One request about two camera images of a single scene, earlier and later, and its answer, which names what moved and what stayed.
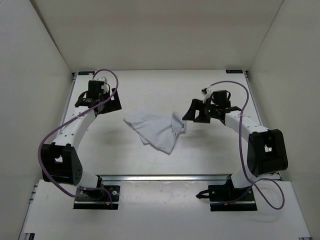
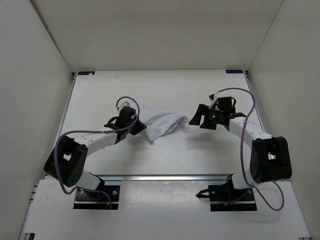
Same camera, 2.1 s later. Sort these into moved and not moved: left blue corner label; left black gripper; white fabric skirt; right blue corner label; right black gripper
Moved: left black gripper; white fabric skirt; right black gripper
Not moved: left blue corner label; right blue corner label
